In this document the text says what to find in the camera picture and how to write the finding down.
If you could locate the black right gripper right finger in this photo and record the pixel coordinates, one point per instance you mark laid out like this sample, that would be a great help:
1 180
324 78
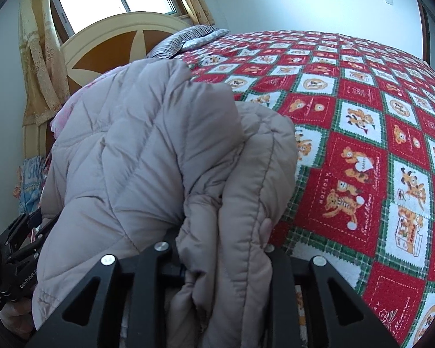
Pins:
312 296

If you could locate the cream and wood headboard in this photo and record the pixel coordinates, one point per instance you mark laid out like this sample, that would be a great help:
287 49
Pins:
102 46

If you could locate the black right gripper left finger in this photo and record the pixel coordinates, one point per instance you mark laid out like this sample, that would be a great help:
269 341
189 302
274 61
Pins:
132 289

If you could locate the striped grey pillow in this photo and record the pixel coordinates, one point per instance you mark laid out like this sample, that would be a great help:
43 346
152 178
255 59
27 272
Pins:
185 40

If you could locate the person's left hand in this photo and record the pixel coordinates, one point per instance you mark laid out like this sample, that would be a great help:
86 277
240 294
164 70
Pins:
17 317

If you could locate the beige quilted down jacket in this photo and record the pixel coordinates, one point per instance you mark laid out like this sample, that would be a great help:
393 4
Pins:
146 149

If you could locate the pink folded blanket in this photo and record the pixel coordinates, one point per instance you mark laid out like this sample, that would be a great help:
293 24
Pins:
63 115

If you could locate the blue printed cloth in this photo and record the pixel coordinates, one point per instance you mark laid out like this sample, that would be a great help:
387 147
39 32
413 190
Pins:
32 176

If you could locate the red patchwork bear bedspread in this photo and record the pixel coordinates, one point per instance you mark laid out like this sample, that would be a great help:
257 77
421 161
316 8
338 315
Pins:
364 117

